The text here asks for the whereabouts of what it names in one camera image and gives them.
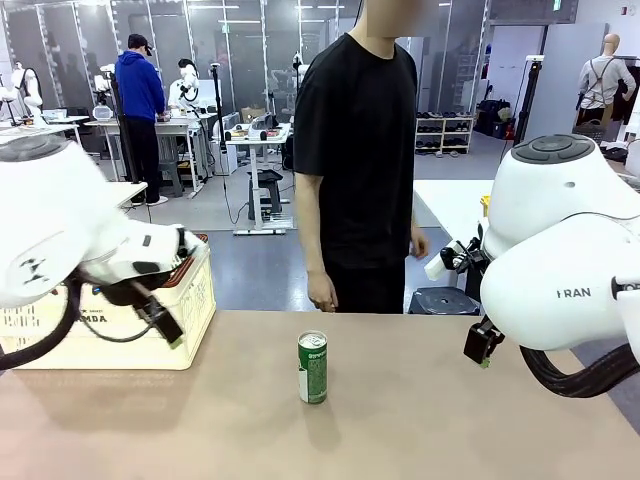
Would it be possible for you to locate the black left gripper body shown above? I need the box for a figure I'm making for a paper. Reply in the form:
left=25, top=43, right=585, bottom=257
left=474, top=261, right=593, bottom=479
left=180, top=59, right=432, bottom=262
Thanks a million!
left=79, top=258, right=174, bottom=308

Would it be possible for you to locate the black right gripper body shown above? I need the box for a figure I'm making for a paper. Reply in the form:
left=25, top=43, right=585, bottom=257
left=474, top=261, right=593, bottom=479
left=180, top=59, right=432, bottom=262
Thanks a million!
left=463, top=267, right=485, bottom=304

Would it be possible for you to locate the green drink can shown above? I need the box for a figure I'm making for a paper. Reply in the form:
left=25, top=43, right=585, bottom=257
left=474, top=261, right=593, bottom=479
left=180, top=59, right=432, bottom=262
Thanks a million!
left=297, top=329, right=329, bottom=406

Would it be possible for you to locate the person's right forearm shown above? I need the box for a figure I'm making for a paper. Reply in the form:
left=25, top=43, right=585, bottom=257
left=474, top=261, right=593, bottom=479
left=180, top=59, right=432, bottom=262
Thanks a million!
left=294, top=172, right=327, bottom=274

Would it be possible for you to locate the cream shopping basket brown rim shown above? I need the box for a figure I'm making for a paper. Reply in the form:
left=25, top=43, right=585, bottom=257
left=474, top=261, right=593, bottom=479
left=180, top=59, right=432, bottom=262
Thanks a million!
left=0, top=233, right=217, bottom=372

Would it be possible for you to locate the person's left hand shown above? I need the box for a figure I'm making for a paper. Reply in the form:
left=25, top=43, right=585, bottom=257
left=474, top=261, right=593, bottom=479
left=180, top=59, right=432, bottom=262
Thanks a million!
left=408, top=228, right=431, bottom=261

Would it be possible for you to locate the person's right hand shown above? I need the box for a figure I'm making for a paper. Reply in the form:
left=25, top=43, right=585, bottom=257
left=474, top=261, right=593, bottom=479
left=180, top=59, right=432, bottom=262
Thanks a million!
left=306, top=269, right=339, bottom=314

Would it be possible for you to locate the black plastic stool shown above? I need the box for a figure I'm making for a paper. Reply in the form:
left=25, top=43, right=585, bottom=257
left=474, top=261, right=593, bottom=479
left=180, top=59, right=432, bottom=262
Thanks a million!
left=407, top=287, right=482, bottom=316

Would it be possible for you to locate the white side table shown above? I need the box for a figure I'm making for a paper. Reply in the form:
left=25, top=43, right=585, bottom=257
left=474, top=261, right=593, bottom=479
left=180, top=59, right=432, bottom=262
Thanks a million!
left=413, top=178, right=497, bottom=247

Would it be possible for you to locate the white desk with thin edge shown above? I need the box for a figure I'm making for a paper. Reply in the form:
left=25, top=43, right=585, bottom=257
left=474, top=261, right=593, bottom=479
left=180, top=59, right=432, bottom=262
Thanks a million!
left=107, top=180, right=150, bottom=209

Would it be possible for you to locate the grey step stool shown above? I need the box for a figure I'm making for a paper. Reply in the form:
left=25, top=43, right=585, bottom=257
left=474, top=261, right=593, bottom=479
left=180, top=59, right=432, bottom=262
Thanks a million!
left=158, top=160, right=186, bottom=199

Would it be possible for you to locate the wooden shoe rack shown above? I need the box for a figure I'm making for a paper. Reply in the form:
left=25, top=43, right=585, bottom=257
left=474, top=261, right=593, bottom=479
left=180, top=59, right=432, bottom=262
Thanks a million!
left=414, top=115, right=474, bottom=155

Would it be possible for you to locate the black bag on floor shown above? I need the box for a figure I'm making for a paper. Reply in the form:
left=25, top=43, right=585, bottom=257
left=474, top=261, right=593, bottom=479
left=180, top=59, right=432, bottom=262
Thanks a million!
left=476, top=99, right=513, bottom=139

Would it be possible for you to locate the white background workbench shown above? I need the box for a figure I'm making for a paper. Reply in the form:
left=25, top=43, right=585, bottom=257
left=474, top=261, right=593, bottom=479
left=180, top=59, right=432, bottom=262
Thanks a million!
left=83, top=112, right=207, bottom=199

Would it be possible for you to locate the person in black t-shirt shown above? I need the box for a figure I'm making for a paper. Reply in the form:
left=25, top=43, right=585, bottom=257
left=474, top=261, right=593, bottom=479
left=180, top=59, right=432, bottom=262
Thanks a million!
left=293, top=30, right=419, bottom=315

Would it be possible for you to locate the black pole with white top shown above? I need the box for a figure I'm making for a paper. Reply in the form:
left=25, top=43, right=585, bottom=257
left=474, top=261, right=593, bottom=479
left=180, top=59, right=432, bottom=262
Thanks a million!
left=511, top=55, right=545, bottom=147

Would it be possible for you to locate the man in blue hoodie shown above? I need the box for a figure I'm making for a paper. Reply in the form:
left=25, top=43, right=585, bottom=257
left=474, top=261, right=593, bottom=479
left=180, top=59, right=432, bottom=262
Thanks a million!
left=114, top=33, right=169, bottom=207

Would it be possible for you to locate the white desk with T legs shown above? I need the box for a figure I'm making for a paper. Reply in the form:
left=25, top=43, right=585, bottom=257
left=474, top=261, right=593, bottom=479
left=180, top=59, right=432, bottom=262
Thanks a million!
left=225, top=123, right=295, bottom=237

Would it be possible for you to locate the thin black tripod pole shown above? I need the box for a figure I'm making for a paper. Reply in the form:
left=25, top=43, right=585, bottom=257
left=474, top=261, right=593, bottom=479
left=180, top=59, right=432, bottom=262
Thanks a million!
left=209, top=63, right=231, bottom=176

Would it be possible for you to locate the mannequin with grey apron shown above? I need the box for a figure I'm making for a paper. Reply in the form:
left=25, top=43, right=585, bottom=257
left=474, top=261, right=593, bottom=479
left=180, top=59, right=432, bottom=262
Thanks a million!
left=576, top=33, right=638, bottom=127

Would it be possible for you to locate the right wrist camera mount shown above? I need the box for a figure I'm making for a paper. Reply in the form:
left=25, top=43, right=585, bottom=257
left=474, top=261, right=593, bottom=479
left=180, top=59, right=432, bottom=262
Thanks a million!
left=424, top=237, right=489, bottom=279

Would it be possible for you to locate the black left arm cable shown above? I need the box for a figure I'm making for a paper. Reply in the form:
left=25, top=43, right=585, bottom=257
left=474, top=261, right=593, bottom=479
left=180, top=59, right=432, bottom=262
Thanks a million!
left=0, top=277, right=167, bottom=372

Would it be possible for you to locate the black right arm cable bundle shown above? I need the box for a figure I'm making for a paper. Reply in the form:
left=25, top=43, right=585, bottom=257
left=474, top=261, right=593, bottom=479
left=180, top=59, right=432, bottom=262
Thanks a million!
left=519, top=343, right=640, bottom=399

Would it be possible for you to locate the white robot with black straps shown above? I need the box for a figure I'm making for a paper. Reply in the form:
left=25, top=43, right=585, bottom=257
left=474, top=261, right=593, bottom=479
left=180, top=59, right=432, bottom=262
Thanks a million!
left=8, top=60, right=48, bottom=127

